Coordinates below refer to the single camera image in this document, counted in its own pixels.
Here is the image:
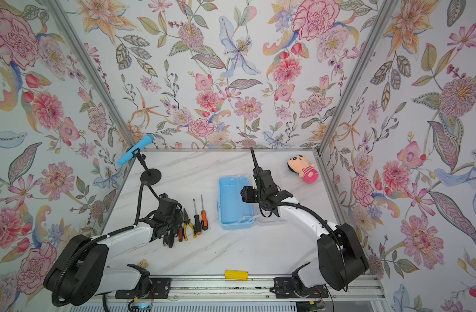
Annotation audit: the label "orange handled screwdriver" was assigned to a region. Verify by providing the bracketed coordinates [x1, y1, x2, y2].
[200, 195, 208, 231]

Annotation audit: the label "black handled ratchet wrench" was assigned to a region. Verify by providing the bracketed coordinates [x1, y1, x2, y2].
[167, 231, 175, 248]

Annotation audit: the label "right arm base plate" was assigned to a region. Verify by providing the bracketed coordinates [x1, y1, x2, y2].
[269, 277, 330, 299]

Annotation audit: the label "blue plastic tool box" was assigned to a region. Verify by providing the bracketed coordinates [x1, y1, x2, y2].
[217, 175, 255, 230]

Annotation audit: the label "blue microphone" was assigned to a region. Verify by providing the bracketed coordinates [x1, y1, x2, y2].
[117, 134, 154, 166]

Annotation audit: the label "pink plush doll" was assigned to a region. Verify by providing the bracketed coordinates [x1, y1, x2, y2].
[287, 155, 319, 183]

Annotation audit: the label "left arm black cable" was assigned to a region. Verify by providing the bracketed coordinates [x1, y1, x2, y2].
[133, 181, 161, 227]

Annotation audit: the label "clear tool box lid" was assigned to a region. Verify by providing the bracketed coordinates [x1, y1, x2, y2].
[254, 214, 286, 226]

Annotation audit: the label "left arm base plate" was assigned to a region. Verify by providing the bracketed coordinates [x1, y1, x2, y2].
[115, 278, 172, 300]

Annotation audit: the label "black microphone stand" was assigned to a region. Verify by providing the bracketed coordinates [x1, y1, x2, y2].
[135, 152, 162, 185]

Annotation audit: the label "yellow black pliers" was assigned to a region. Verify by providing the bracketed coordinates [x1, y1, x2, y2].
[183, 209, 194, 241]

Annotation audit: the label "yellow tape strip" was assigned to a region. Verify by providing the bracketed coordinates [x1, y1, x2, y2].
[224, 270, 248, 281]

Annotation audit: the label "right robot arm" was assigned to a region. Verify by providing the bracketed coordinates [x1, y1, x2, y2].
[241, 168, 369, 294]

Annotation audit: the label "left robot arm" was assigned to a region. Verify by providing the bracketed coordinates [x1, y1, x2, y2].
[43, 195, 183, 307]

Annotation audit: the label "aluminium front rail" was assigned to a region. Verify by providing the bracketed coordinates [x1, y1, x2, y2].
[50, 274, 387, 303]

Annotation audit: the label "red black handled screwdriver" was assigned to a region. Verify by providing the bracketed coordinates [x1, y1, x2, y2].
[193, 199, 202, 238]

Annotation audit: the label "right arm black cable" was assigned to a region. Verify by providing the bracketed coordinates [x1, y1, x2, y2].
[250, 147, 261, 180]

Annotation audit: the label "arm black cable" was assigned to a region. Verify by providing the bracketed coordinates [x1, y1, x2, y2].
[133, 181, 161, 227]
[250, 147, 261, 180]

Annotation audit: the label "green black small screwdriver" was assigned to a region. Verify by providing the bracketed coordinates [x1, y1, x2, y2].
[163, 233, 169, 246]

